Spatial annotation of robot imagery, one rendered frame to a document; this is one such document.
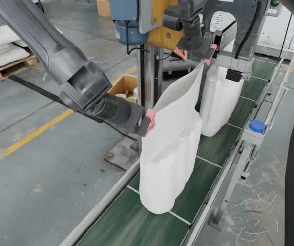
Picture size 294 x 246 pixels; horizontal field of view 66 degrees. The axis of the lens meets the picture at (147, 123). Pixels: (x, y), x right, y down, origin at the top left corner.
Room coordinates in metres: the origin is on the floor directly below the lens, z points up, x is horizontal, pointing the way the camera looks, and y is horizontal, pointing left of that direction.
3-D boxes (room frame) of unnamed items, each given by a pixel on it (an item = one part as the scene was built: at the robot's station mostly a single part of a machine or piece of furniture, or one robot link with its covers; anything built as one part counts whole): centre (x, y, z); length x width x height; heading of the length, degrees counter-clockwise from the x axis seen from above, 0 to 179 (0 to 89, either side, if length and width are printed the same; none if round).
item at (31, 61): (3.21, 1.95, 0.07); 1.20 x 0.82 x 0.14; 146
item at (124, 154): (1.35, 0.06, 0.10); 0.50 x 0.42 x 0.20; 146
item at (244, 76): (0.90, -0.40, 0.98); 0.09 x 0.05 x 0.05; 56
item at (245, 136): (0.71, -0.46, 0.81); 0.08 x 0.08 x 0.06; 56
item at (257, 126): (0.71, -0.46, 0.84); 0.06 x 0.06 x 0.02
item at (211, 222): (0.71, -0.46, 0.01); 0.09 x 0.09 x 0.02; 56
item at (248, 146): (0.71, -0.46, 0.39); 0.03 x 0.03 x 0.78; 56
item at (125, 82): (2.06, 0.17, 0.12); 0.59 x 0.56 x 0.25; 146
